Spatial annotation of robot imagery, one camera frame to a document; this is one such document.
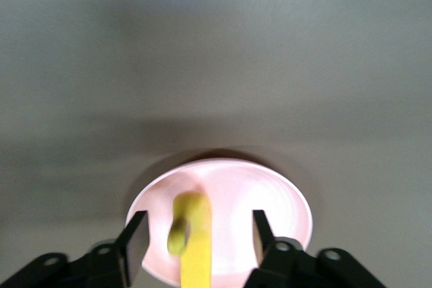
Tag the pink round plate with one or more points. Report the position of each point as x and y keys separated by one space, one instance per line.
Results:
x=253 y=200

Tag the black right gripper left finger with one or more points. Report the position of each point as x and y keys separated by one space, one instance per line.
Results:
x=135 y=244

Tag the brown table cloth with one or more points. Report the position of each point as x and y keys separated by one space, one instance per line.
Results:
x=216 y=48

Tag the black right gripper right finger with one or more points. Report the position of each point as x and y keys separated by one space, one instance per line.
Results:
x=270 y=254

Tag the yellow banana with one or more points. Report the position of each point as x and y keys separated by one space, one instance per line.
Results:
x=197 y=261

